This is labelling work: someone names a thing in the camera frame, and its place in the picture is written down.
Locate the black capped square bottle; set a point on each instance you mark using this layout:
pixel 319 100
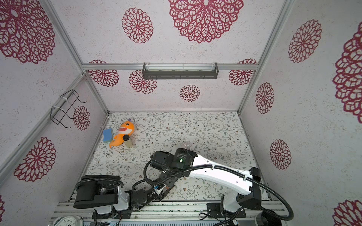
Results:
pixel 127 141

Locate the white dial gauge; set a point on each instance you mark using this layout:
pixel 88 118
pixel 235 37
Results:
pixel 68 221

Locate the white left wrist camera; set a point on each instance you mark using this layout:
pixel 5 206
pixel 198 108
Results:
pixel 158 189

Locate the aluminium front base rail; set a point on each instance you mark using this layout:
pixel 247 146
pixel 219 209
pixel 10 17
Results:
pixel 170 213

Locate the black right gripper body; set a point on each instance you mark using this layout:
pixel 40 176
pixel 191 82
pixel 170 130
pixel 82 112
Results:
pixel 158 159

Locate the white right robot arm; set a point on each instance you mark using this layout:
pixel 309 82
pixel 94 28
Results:
pixel 245 184

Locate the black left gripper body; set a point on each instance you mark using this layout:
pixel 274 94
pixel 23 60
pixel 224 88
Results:
pixel 160 196

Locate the blue green sponge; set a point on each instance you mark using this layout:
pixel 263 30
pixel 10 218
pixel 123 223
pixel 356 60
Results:
pixel 107 135

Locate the grey wall shelf rail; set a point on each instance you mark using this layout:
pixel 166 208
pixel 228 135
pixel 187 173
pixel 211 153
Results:
pixel 180 72

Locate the black wire wall rack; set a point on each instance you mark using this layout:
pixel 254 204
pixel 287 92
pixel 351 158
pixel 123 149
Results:
pixel 62 109

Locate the orange shark plush toy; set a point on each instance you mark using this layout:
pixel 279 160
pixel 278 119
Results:
pixel 127 128

